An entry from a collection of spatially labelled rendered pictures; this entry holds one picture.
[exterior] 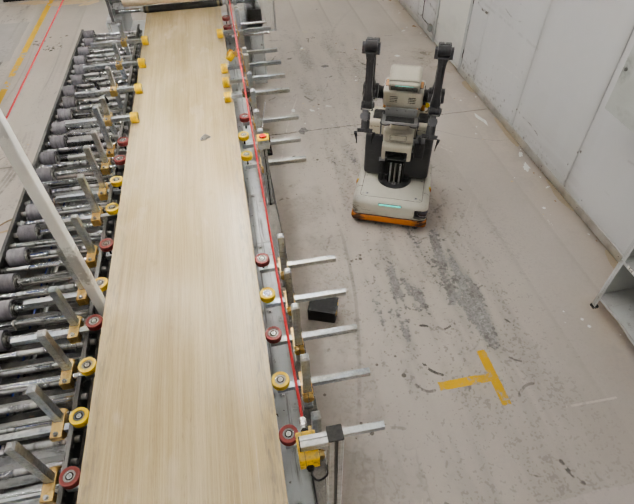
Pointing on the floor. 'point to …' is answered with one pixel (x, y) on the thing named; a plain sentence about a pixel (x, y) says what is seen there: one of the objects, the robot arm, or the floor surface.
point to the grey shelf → (633, 292)
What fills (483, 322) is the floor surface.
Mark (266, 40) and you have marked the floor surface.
